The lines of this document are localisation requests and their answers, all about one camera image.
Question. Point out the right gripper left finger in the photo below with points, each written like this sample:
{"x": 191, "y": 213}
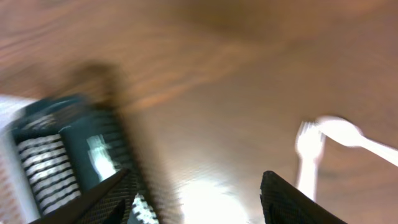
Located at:
{"x": 77, "y": 208}

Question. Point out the clear perforated plastic tray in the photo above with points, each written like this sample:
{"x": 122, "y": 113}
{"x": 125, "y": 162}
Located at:
{"x": 17, "y": 202}

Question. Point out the white plastic fork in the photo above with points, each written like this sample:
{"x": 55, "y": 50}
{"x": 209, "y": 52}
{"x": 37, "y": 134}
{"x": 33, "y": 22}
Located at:
{"x": 309, "y": 146}

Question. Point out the white plastic spoon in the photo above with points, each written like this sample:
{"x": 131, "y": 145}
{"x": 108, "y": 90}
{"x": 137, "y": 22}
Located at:
{"x": 346, "y": 133}

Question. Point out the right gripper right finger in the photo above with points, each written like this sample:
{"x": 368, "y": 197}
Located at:
{"x": 282, "y": 203}

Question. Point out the pale green plastic fork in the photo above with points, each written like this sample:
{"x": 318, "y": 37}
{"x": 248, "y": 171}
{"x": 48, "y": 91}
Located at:
{"x": 100, "y": 158}

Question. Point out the dark green plastic basket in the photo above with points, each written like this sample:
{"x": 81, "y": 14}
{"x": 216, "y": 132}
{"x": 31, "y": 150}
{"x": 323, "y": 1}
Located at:
{"x": 50, "y": 139}

